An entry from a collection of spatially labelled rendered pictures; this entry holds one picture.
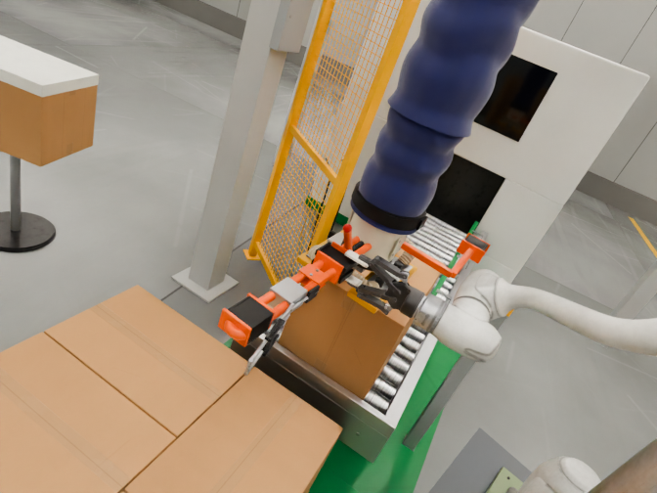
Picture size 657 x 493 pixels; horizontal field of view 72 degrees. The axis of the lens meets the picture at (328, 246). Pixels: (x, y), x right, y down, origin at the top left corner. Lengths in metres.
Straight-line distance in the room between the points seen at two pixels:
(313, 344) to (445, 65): 1.09
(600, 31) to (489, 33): 9.02
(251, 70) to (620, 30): 8.53
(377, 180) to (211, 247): 1.63
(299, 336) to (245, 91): 1.22
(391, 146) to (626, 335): 0.68
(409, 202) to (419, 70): 0.34
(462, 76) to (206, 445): 1.25
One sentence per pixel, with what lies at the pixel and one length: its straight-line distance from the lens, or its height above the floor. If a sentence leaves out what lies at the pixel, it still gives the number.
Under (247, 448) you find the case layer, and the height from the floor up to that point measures 0.54.
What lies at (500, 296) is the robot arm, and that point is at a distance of 1.24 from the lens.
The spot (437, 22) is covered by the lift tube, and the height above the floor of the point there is 1.81.
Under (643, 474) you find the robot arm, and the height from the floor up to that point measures 1.30.
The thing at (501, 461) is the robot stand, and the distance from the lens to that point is 1.67.
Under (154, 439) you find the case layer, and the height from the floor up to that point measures 0.54.
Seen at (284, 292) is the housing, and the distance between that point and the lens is 1.02.
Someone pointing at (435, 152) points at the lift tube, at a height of 1.54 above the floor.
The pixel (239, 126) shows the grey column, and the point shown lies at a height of 1.06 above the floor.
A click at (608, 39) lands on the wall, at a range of 10.16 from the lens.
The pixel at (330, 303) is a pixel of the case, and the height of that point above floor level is 0.87.
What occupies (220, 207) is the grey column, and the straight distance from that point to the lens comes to 2.58.
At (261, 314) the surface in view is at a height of 1.21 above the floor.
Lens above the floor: 1.81
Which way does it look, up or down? 29 degrees down
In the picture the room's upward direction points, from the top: 22 degrees clockwise
